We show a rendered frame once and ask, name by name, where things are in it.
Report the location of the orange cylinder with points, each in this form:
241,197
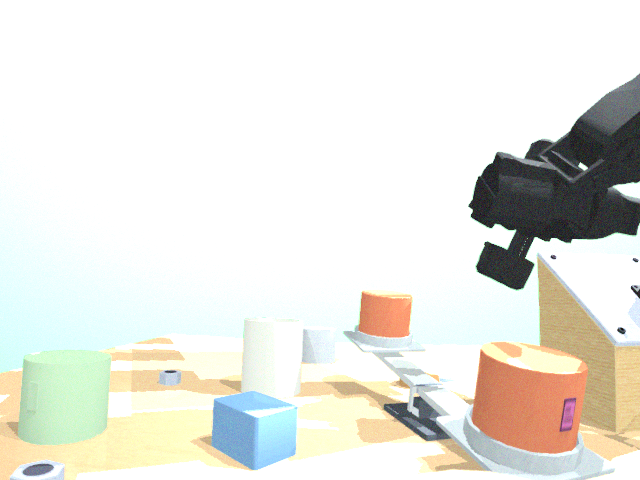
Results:
385,313
529,397

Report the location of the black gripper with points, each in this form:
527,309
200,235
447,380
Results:
509,266

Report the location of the light blue block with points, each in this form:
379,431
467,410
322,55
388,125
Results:
254,429

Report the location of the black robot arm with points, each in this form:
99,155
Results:
555,194

